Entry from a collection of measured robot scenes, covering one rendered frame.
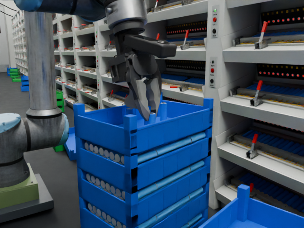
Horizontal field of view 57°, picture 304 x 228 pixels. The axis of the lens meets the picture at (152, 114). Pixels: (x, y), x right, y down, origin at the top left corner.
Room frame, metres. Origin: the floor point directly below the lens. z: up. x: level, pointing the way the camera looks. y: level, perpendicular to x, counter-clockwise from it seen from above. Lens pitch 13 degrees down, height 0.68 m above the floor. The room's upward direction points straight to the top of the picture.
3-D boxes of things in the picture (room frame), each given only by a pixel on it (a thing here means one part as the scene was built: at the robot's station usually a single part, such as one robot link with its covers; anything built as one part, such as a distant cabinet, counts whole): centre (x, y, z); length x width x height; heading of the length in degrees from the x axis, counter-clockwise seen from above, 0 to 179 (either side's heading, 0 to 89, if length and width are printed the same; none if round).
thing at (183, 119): (0.69, 0.01, 0.52); 0.30 x 0.20 x 0.08; 137
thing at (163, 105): (0.73, -0.03, 0.52); 0.02 x 0.02 x 0.06
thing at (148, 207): (0.69, 0.01, 0.36); 0.30 x 0.20 x 0.08; 137
